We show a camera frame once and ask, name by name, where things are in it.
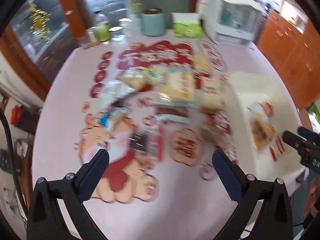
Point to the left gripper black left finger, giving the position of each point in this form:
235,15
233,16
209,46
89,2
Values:
45,219

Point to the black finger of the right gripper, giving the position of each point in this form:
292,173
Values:
308,134
296,141

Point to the green small snack packet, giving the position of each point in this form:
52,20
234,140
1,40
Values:
153,74

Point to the beige sandwich biscuit packet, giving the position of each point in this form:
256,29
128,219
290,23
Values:
210,95

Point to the brown nut candy packet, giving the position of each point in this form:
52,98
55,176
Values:
213,132

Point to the square soda cracker packet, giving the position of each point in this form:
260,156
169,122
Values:
202,63

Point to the red white wafer packet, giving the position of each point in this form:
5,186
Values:
276,148

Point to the dark chocolate cookie packet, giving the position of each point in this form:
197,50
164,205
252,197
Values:
138,142

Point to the large yellow cake packet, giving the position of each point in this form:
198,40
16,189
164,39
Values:
177,87

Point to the teal canister brown lid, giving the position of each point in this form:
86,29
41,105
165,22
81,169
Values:
153,22

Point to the orange wooden cabinet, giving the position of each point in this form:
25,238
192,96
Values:
294,55

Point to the glass bottle green label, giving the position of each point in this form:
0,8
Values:
102,25

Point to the pink printed tablecloth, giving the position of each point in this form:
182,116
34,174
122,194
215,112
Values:
169,192

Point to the white desktop cup cabinet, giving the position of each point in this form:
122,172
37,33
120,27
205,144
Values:
230,21

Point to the green tissue pack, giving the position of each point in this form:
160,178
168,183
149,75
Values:
186,24

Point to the red lidded glass jar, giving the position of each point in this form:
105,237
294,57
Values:
16,113

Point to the dark red snack packet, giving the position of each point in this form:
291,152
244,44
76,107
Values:
166,114

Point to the wooden glass sliding door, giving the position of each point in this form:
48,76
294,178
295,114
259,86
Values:
17,58

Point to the small glass jar white lid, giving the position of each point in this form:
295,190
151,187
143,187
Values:
116,33

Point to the fried snack clear bag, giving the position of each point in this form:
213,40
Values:
262,133

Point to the white plastic storage bin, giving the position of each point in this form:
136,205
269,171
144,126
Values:
241,91

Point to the white squeeze bottle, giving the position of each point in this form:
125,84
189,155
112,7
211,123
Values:
134,25

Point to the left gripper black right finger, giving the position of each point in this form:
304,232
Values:
274,220

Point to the silver orange tin can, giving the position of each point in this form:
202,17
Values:
92,38

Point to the white orange snack bar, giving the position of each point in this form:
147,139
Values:
255,111

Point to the silver foil snack packet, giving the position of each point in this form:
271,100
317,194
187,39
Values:
113,91

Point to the blue white biscuit packet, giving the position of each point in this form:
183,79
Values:
113,116

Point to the yellow cracker packet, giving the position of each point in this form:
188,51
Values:
135,78

